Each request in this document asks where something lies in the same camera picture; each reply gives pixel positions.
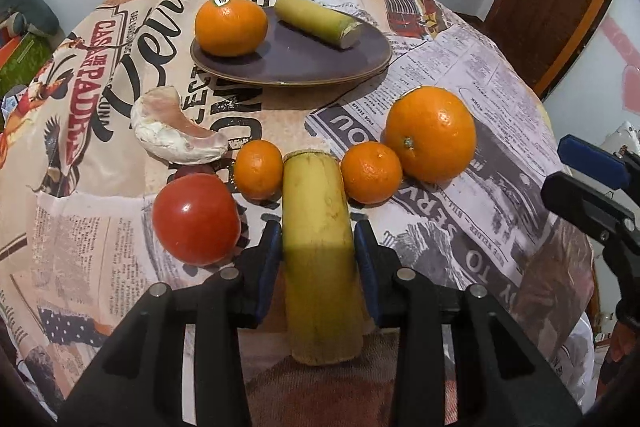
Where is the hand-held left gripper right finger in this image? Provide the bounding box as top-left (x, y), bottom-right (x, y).
top-left (353, 221), bottom-right (584, 427)

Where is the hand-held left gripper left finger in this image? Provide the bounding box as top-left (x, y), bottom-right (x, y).
top-left (56, 220), bottom-right (284, 427)

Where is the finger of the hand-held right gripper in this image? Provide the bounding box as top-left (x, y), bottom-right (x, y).
top-left (541, 134), bottom-right (640, 333)

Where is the large banana piece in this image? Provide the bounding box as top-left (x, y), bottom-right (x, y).
top-left (281, 149), bottom-right (365, 366)

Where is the dark purple plate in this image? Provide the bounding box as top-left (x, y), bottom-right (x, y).
top-left (190, 5), bottom-right (393, 87)

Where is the red tomato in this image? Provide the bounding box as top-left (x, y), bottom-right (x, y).
top-left (152, 173), bottom-right (242, 266)

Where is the small mandarin orange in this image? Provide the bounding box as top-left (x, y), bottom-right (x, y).
top-left (340, 141), bottom-right (403, 204)
top-left (234, 140), bottom-right (285, 200)

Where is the large orange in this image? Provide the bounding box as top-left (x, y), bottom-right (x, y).
top-left (385, 86), bottom-right (477, 184)

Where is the peeled pomelo segment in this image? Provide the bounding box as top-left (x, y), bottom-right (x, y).
top-left (131, 86), bottom-right (230, 165)

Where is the newspaper print tablecloth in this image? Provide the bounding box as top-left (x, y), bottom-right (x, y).
top-left (0, 0), bottom-right (597, 427)

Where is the stickered orange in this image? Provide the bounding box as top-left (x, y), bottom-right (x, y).
top-left (194, 0), bottom-right (269, 58)

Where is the small banana piece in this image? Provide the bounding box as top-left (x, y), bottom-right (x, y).
top-left (274, 0), bottom-right (362, 50)

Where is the green and orange box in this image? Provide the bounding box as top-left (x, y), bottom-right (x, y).
top-left (0, 33), bottom-right (55, 100)

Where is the grey plush toy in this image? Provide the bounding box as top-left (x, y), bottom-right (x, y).
top-left (0, 0), bottom-right (62, 38)

